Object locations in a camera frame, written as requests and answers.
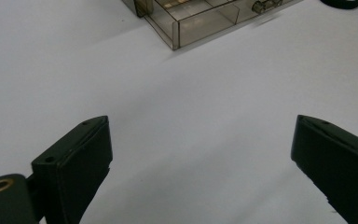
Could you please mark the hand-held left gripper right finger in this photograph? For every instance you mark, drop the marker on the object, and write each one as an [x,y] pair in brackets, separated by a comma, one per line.
[345,165]

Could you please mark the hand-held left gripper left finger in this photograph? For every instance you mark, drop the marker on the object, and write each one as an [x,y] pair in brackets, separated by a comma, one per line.
[74,168]

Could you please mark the clear brown drawer box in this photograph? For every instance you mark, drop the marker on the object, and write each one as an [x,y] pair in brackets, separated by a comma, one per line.
[143,6]

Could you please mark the clear brown drawer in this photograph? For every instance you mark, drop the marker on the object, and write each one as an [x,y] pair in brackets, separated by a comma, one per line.
[205,26]

